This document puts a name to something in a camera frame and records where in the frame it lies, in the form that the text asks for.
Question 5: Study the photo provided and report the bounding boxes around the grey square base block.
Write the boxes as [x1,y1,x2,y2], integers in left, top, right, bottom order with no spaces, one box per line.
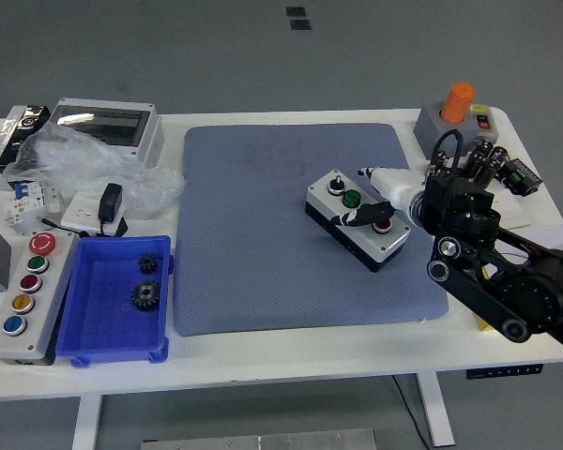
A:
[413,101,480,158]

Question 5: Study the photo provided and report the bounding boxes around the clear plastic bag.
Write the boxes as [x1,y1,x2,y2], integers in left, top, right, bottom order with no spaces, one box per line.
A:
[2,124,187,217]

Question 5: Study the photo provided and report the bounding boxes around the white wall socket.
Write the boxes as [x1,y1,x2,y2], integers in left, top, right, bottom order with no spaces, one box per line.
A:
[59,192,123,238]

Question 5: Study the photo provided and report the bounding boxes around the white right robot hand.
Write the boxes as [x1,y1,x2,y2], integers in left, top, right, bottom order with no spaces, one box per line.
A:
[336,166,426,231]

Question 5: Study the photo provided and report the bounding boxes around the large black gear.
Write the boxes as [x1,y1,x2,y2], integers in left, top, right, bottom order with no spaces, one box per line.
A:
[129,279,162,311]

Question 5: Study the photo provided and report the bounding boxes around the black table control panel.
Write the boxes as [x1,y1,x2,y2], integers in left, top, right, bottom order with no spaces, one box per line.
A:
[465,363,544,381]

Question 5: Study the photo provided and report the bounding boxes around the white circuit breaker blue levers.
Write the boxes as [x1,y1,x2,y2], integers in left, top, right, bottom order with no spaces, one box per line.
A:
[2,180,48,231]

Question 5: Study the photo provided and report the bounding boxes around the blue plastic bin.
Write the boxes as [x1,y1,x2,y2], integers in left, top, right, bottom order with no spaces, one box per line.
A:
[54,234,175,369]

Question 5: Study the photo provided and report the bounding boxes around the black power adapter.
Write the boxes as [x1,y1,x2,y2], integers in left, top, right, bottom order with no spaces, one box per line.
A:
[96,182,125,225]

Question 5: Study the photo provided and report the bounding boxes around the large black capacitor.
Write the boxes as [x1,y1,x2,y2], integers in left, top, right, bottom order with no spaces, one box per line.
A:
[480,145,510,188]
[464,138,494,182]

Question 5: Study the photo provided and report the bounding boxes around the grey-blue padded mat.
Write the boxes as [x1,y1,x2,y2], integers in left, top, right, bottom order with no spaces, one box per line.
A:
[172,122,450,338]

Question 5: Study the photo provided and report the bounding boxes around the black adapter cord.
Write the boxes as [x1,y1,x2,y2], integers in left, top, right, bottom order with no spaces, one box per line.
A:
[40,216,129,238]

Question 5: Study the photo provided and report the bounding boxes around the small black gear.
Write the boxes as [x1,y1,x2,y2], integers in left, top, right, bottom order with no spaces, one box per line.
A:
[137,253,160,276]

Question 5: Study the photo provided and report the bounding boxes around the black cable under table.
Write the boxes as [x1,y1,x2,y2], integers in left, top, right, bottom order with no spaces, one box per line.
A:
[391,374,433,446]

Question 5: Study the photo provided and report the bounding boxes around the plain white breaker module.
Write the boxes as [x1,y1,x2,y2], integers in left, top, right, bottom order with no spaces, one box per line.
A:
[46,185,65,215]

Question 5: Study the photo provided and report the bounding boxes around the black module green terminal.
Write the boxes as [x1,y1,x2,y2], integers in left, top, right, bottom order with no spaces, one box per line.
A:
[499,157,544,197]

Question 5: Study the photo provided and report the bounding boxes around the grey metal floor plate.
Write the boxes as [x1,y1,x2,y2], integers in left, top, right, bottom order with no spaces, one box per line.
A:
[140,427,379,450]

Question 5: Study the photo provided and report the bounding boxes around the grey distribution box clear cover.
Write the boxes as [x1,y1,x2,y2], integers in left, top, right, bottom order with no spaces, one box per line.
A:
[44,97,165,169]

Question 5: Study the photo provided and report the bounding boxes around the grey five-button control box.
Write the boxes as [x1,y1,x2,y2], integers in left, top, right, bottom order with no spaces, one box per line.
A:
[0,229,79,367]

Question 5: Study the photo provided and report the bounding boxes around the white switch box red button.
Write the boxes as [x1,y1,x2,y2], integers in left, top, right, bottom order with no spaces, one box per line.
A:
[468,103,499,144]

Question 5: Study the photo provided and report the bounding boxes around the white table leg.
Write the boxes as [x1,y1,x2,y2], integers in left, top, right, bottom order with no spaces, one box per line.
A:
[415,373,456,447]
[71,395,104,450]

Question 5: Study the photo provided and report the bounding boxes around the yellow cardboard box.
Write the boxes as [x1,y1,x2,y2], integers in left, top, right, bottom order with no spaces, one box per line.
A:
[473,223,563,334]

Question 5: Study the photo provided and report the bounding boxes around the orange cylinder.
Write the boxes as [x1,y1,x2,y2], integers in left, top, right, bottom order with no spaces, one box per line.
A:
[439,82,477,125]

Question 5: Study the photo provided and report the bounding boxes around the grey four-button control box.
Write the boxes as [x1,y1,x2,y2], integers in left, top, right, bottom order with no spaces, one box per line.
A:
[304,169,411,274]

